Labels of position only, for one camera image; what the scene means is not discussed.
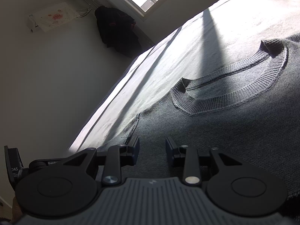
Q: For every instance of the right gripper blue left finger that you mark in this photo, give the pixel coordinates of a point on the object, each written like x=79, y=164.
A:
x=132, y=152

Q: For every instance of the grey bed sheet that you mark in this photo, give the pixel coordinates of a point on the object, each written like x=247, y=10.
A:
x=224, y=33

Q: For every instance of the grey knitted cat sweater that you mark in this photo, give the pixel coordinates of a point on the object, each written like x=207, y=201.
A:
x=249, y=109

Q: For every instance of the wall air conditioner with cover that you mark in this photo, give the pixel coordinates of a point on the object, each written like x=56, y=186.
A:
x=51, y=17

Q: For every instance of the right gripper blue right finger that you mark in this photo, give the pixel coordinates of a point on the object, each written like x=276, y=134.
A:
x=176, y=154

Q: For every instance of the dark clothes hanging on wall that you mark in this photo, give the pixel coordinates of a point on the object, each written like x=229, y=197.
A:
x=116, y=31

